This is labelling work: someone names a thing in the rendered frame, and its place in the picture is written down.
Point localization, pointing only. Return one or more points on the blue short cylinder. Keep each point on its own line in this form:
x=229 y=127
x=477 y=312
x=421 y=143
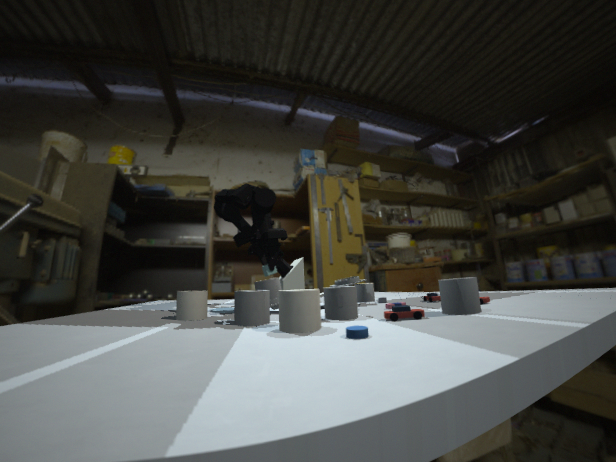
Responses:
x=356 y=332

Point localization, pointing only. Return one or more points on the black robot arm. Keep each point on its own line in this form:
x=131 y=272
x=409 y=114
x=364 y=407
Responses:
x=227 y=204

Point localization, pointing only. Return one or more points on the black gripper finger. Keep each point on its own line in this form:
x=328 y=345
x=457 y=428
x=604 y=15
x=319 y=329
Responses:
x=271 y=252
x=261 y=255

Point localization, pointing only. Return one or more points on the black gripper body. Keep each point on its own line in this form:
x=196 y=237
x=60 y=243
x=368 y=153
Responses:
x=268 y=234

